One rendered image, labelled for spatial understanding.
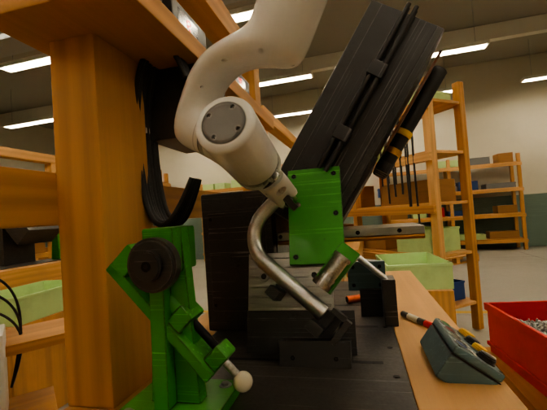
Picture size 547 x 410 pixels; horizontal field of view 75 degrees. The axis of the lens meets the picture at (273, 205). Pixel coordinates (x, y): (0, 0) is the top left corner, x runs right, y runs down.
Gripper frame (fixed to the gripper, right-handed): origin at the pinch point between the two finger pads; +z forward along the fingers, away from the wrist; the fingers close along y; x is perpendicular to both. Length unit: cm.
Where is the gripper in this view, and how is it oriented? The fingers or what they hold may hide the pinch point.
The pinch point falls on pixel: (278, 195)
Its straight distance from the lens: 75.1
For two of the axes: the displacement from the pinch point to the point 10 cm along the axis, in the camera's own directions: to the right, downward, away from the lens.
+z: 2.4, 2.8, 9.3
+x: -6.9, 7.2, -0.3
